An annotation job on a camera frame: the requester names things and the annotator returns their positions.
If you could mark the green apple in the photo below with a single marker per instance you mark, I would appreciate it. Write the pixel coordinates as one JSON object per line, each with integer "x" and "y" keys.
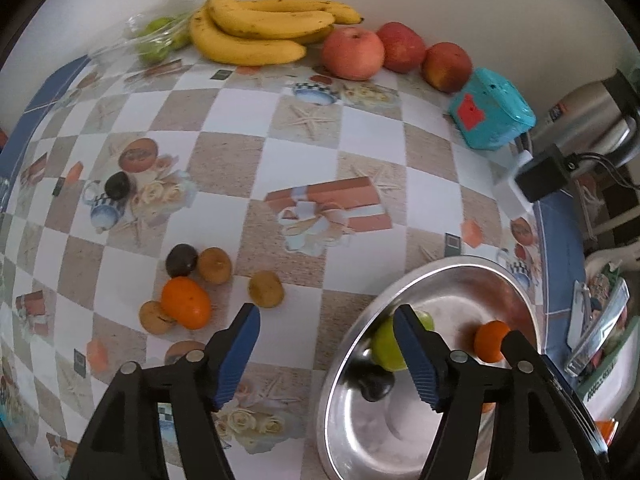
{"x": 387, "y": 345}

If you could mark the teal plastic box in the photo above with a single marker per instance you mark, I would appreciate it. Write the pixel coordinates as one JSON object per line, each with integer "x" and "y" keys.
{"x": 492, "y": 110}

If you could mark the pale pink apple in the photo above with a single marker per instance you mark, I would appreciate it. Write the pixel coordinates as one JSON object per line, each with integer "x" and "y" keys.
{"x": 352, "y": 55}

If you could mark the checkered printed tablecloth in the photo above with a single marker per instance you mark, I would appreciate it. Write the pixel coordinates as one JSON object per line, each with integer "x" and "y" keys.
{"x": 300, "y": 160}

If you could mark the round stainless steel basin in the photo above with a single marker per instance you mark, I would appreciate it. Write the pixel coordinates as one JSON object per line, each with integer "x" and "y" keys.
{"x": 450, "y": 290}

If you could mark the orange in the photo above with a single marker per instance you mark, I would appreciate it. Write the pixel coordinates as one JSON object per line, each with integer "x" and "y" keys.
{"x": 185, "y": 302}
{"x": 487, "y": 342}

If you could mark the white wooden furniture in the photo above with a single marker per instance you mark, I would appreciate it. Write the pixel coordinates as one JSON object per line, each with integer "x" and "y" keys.
{"x": 615, "y": 255}

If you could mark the clear container with green fruit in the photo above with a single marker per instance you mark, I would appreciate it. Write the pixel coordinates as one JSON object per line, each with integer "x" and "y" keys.
{"x": 157, "y": 42}

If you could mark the yellow banana bunch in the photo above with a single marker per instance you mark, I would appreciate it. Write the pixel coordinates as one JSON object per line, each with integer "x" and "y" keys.
{"x": 245, "y": 50}

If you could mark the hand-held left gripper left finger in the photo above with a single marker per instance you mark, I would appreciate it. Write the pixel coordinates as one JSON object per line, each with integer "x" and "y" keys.
{"x": 240, "y": 355}

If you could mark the dark purple round fruit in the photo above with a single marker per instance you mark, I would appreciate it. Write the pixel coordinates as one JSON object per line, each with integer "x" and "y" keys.
{"x": 181, "y": 259}
{"x": 118, "y": 186}
{"x": 377, "y": 387}

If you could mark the orange packet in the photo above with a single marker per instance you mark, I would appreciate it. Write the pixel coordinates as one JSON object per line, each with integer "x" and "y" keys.
{"x": 607, "y": 432}

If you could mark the small brown round fruit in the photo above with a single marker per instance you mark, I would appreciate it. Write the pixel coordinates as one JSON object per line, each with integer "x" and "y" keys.
{"x": 215, "y": 265}
{"x": 152, "y": 317}
{"x": 266, "y": 289}

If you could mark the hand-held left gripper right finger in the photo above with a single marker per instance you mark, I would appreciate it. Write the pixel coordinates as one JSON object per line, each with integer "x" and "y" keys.
{"x": 420, "y": 360}

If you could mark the stainless steel kettle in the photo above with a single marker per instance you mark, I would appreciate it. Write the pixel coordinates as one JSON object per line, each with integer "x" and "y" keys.
{"x": 585, "y": 110}

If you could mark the green printed box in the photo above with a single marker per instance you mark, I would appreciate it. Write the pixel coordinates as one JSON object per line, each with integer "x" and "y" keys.
{"x": 607, "y": 375}

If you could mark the red apple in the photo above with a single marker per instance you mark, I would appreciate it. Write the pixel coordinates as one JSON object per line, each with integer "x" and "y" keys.
{"x": 402, "y": 47}
{"x": 446, "y": 67}

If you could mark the black power adapter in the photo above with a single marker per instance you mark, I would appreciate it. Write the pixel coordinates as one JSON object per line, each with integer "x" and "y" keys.
{"x": 542, "y": 177}

